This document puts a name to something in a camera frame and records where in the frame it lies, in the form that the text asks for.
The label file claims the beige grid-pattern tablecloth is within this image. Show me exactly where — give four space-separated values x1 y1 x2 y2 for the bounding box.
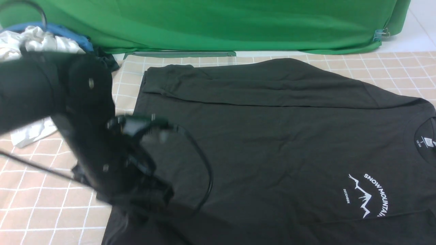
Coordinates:
1 51 435 245

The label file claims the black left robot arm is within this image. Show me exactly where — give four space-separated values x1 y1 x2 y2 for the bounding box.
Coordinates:
0 51 173 218

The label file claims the white crumpled shirt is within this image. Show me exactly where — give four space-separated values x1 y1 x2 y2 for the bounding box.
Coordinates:
0 25 85 148

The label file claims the green backdrop cloth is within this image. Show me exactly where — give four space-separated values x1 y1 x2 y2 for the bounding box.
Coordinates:
0 0 412 55

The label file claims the black camera cable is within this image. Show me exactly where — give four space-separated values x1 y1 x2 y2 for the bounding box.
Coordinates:
0 0 214 218

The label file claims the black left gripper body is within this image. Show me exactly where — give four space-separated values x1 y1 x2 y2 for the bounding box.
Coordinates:
72 115 174 217

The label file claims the blue binder clip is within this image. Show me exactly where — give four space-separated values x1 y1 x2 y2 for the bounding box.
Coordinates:
373 28 391 42

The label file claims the dark gray long-sleeve top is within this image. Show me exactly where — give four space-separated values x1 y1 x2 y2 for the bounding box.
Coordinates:
112 59 435 245

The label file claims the dark teal crumpled shirt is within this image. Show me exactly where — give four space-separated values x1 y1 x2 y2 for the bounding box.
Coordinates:
92 46 120 72

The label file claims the green metal bar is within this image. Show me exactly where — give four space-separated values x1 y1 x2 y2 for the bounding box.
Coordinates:
123 51 237 59

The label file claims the blue crumpled garment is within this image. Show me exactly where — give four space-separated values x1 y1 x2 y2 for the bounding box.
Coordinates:
1 22 94 52

